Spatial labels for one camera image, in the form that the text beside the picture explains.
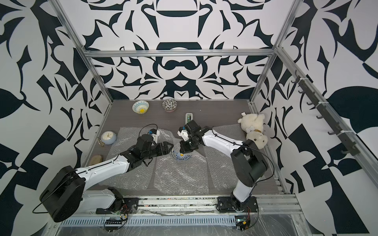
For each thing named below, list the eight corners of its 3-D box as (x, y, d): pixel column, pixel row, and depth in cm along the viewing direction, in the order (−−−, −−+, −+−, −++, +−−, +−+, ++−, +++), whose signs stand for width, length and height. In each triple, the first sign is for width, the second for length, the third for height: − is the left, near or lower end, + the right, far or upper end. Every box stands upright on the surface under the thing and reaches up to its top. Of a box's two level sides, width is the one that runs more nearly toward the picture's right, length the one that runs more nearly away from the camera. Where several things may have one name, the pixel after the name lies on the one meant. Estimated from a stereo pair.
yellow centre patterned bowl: (131, 110, 115) (129, 106, 111) (141, 102, 121) (140, 98, 117) (141, 116, 112) (139, 112, 108) (151, 107, 117) (149, 103, 113)
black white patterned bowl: (161, 111, 114) (161, 108, 111) (163, 102, 121) (162, 99, 118) (176, 111, 114) (176, 108, 111) (177, 102, 121) (177, 99, 118)
